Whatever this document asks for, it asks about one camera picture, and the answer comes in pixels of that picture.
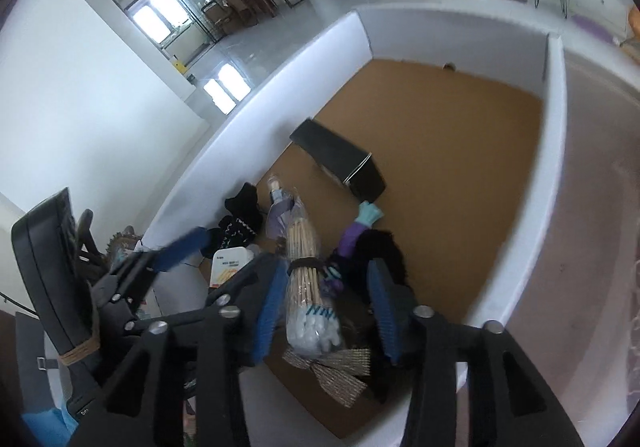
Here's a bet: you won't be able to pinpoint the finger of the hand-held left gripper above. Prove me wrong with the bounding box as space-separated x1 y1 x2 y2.
92 226 211 308
122 252 279 334

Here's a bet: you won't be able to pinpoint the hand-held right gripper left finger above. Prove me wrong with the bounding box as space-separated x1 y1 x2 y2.
65 254 289 447

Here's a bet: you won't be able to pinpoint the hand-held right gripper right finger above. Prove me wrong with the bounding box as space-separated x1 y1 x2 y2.
366 258 586 447

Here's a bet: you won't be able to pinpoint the white sunscreen bottle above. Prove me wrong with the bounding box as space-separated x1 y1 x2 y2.
209 247 253 290

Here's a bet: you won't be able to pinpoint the black patterned socks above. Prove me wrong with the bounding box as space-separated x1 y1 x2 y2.
202 182 263 258

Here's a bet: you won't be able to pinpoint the black fluffy scrunchie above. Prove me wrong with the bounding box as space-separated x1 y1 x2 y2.
350 228 407 288

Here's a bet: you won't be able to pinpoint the cotton swab pack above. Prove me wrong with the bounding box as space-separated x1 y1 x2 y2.
284 194 343 358

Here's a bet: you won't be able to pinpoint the rhinestone bow hair claw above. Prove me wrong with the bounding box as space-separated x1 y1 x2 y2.
282 346 372 409

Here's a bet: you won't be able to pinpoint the purple plastic toy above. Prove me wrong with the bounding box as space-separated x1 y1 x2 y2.
322 200 383 298

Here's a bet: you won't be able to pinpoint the black cardboard box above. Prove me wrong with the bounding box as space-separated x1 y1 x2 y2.
289 120 387 202

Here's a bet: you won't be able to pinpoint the large white box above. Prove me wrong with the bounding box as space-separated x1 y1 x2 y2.
145 10 568 440

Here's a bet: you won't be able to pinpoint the blue cloth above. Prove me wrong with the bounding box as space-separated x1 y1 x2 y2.
22 404 76 447

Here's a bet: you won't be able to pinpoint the glass sliding door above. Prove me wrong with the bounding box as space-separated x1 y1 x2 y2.
125 0 236 63

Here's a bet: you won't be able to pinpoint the purple floor mat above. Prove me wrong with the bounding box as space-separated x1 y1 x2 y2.
570 13 616 43

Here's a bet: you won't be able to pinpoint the orange lounge chair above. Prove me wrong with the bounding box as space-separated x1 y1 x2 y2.
620 4 640 48

